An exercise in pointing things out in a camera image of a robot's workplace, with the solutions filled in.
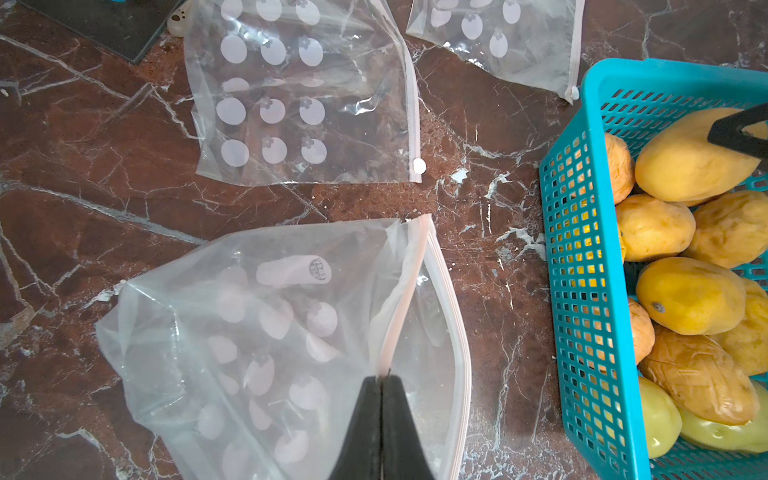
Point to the clear dotted zipper bag middle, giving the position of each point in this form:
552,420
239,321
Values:
302,92

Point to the teal plastic basket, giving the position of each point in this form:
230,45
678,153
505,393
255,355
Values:
589,283

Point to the clear dotted zipper bag front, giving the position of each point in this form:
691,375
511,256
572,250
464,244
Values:
246,356

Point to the clear dotted zipper bag back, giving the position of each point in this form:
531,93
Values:
536,43

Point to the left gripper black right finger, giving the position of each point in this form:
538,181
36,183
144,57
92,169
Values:
402,453

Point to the black square tree base plate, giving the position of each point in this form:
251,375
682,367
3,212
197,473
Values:
126,28

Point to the orange potato in basket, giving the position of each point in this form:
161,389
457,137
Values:
621,167

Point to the clear dotted zipper bag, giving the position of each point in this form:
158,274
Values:
536,43
302,92
246,356

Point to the yellow potato in basket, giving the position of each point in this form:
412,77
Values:
651,229

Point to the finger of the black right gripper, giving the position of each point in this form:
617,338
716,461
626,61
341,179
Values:
730,132

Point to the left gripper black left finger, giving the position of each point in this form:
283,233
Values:
359,458

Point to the beige slotted spatula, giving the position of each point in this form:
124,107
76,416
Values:
179,22

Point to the green yellow potato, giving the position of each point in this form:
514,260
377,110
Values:
662,419

